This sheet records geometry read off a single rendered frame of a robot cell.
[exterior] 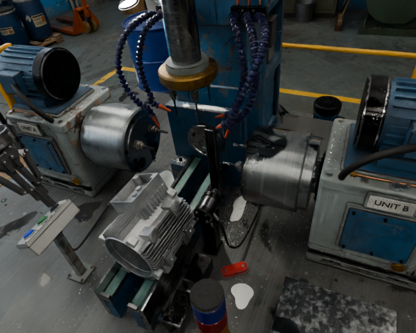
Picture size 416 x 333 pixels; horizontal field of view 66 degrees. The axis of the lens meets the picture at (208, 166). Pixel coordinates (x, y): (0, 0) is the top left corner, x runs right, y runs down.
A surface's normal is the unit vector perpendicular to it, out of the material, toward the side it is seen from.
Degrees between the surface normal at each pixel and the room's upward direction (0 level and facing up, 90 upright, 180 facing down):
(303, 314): 0
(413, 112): 50
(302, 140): 2
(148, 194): 67
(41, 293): 0
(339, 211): 89
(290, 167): 43
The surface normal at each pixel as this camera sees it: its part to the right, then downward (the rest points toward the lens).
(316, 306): -0.10, -0.74
